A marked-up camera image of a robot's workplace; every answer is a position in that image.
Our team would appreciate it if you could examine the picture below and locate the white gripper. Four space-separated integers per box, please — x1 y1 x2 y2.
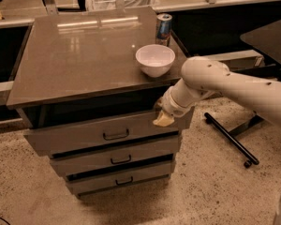
153 86 193 127

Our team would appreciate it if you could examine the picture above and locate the grey top drawer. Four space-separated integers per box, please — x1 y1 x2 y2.
24 108 194 157

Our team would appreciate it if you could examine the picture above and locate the grey drawer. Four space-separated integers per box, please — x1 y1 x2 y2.
24 108 194 157
50 135 180 176
66 160 176 196

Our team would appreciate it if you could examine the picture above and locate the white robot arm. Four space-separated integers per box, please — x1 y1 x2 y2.
154 56 281 128

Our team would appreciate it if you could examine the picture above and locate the grey drawer cabinet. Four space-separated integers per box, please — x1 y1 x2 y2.
7 7 186 182

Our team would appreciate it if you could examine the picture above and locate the grey bottom drawer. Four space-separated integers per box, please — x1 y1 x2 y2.
66 160 176 196

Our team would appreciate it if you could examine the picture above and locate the grey middle drawer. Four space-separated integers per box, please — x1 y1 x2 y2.
50 135 180 176

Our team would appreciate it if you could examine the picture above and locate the white bowl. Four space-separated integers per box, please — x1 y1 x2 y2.
136 44 175 78

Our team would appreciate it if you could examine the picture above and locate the blue silver drink can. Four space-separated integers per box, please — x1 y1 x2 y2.
155 13 172 46

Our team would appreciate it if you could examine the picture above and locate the black round side table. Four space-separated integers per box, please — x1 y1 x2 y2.
240 20 281 65

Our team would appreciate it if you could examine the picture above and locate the wire mesh basket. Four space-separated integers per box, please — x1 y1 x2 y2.
86 0 158 11

